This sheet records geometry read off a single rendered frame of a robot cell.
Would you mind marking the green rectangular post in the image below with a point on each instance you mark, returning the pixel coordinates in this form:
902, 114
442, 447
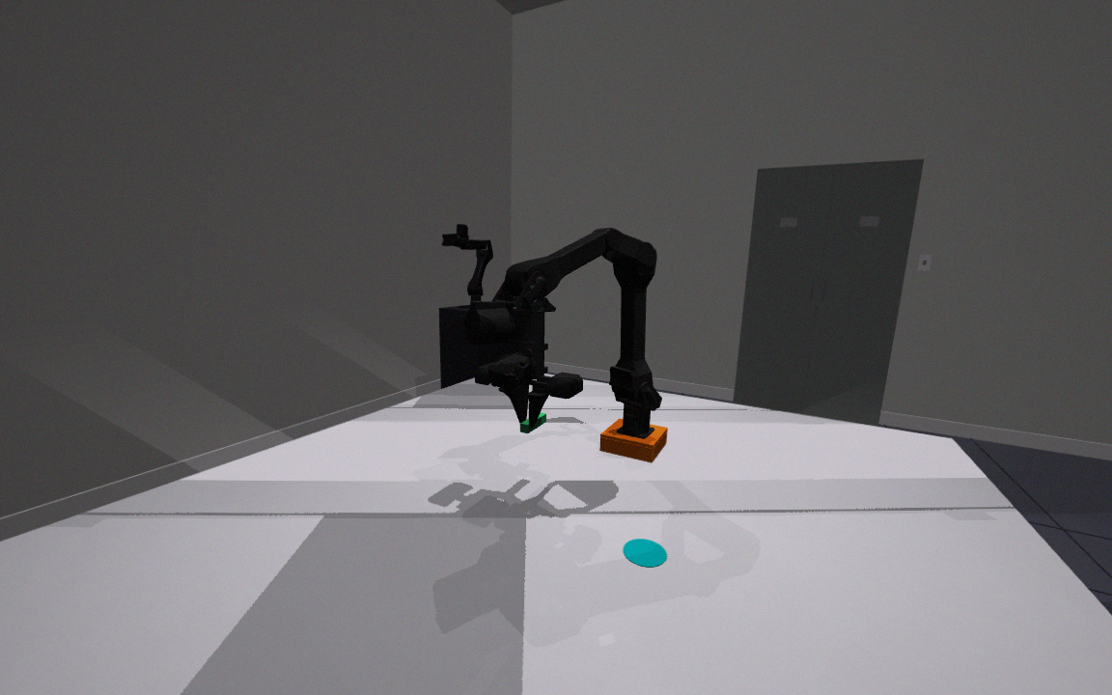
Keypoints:
525, 427

